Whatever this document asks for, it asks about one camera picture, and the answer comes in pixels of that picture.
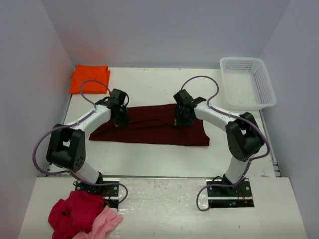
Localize dark red t-shirt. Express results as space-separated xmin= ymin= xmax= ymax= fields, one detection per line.
xmin=89 ymin=104 xmax=210 ymax=147

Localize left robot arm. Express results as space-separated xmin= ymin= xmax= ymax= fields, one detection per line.
xmin=46 ymin=89 xmax=130 ymax=186

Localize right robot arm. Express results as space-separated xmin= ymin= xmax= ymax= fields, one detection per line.
xmin=173 ymin=90 xmax=265 ymax=189

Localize orange folded t-shirt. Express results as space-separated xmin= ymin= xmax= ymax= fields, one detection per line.
xmin=69 ymin=65 xmax=111 ymax=94

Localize white plastic basket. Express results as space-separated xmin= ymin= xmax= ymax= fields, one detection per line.
xmin=220 ymin=57 xmax=277 ymax=111

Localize pink crumpled t-shirt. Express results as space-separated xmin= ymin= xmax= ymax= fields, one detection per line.
xmin=73 ymin=206 xmax=123 ymax=239

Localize crimson crumpled t-shirt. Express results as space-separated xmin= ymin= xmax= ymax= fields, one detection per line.
xmin=48 ymin=191 xmax=105 ymax=239

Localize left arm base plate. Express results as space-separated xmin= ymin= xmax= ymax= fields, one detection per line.
xmin=73 ymin=178 xmax=119 ymax=209

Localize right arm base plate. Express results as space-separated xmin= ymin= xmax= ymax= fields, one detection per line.
xmin=207 ymin=179 xmax=254 ymax=209

